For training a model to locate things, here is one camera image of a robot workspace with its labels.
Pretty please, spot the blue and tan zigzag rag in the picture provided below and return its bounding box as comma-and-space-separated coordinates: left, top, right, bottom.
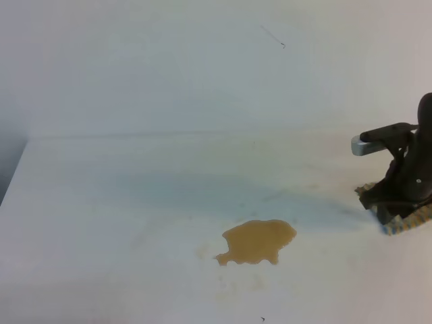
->
367, 203, 431, 236

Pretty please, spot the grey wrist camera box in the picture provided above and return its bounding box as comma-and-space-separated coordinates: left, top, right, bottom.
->
350, 123, 419, 157

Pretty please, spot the brown coffee spill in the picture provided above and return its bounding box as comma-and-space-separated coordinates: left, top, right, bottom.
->
215, 219, 297, 266

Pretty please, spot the dark robot arm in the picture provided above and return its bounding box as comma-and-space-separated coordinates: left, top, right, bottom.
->
351, 93, 431, 227

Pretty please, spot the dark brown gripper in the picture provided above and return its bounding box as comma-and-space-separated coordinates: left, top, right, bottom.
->
360, 130, 431, 225

